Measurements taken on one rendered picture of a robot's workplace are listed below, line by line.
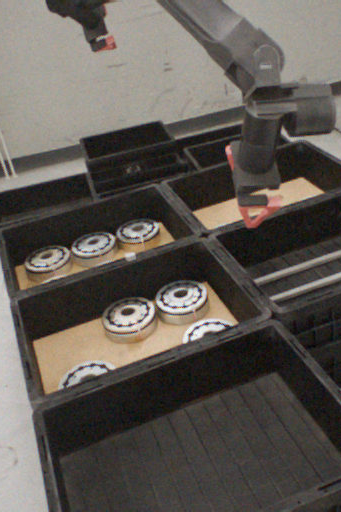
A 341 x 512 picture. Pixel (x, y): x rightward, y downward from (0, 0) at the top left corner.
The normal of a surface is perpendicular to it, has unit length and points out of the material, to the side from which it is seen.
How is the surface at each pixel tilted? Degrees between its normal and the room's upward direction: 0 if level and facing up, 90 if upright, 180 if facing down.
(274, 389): 0
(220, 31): 49
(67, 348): 0
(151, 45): 90
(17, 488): 0
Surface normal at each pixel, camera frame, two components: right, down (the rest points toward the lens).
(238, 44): 0.09, 0.00
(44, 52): 0.25, 0.49
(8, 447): -0.15, -0.84
